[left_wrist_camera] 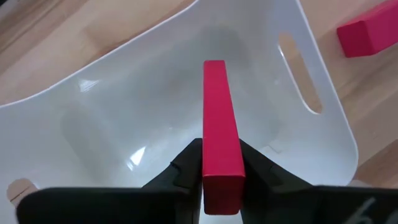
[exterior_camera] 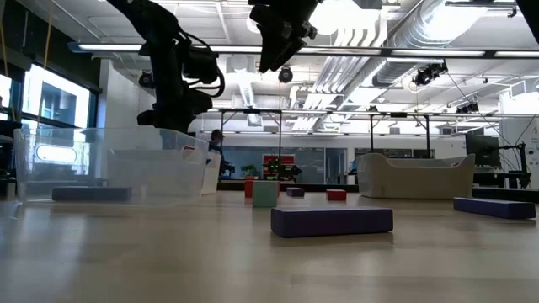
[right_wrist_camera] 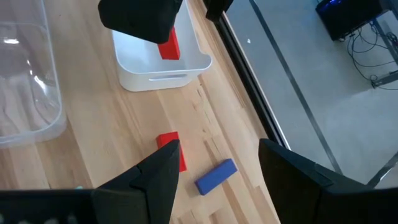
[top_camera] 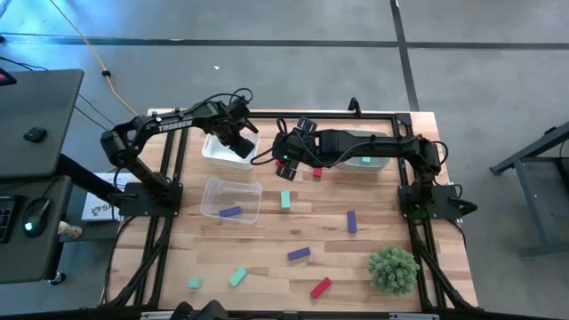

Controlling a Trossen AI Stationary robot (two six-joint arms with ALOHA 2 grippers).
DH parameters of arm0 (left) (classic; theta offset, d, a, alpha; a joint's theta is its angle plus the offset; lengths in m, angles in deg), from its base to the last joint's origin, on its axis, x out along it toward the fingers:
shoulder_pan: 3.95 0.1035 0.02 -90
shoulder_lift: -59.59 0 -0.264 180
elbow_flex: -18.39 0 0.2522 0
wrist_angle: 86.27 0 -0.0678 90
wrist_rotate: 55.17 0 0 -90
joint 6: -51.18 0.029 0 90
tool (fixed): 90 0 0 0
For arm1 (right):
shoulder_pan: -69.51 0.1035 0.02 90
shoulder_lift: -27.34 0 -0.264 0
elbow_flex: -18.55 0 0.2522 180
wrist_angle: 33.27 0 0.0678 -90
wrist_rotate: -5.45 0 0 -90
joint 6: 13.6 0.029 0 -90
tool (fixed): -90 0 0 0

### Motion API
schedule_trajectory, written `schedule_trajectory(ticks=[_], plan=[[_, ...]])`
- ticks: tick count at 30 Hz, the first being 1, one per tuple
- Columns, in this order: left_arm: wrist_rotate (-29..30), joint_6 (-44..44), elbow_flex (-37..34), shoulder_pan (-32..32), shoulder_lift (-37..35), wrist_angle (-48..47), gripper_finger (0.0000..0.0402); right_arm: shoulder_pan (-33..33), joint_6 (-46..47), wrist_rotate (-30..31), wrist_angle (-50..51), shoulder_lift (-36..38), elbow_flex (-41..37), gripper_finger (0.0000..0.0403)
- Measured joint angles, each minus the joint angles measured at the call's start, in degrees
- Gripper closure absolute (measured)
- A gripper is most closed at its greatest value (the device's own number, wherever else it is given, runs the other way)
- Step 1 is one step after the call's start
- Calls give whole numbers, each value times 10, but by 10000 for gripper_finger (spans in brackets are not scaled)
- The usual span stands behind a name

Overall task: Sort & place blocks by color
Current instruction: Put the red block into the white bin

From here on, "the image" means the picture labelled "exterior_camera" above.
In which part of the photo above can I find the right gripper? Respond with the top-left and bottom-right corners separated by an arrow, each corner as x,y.
248,0 -> 321,74

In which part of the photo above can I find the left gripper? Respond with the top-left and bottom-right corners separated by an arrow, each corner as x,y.
137,90 -> 214,134

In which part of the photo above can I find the teal block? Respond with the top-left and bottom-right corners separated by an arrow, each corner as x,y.
252,180 -> 280,209

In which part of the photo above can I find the person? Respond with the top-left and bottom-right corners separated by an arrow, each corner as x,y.
209,129 -> 237,177

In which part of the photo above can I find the white plastic bin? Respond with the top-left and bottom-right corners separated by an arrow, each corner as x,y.
107,148 -> 223,196

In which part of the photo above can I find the long ceiling light bar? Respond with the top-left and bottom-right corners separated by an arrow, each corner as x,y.
494,50 -> 539,59
77,43 -> 262,54
391,49 -> 486,58

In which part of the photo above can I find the small green potted plant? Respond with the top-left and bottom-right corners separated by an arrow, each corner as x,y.
240,162 -> 261,181

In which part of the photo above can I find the large window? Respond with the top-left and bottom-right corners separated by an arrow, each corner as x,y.
20,63 -> 92,128
0,73 -> 13,121

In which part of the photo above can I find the black background robot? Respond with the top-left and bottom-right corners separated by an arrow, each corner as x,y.
265,156 -> 303,183

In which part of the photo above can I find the clear plastic bin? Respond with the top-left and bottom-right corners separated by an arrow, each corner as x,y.
13,127 -> 211,207

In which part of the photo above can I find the light grey plastic bin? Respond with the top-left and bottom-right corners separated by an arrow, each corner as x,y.
356,151 -> 477,200

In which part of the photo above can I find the black computer monitor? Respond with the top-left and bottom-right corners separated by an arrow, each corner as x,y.
465,133 -> 502,168

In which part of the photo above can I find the black metal rig frame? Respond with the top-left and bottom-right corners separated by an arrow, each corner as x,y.
217,108 -> 284,169
369,111 -> 431,160

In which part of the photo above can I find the red wall sign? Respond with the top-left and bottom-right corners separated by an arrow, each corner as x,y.
262,154 -> 296,166

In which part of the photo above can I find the silver ceiling duct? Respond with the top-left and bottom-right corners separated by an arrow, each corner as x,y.
372,0 -> 521,88

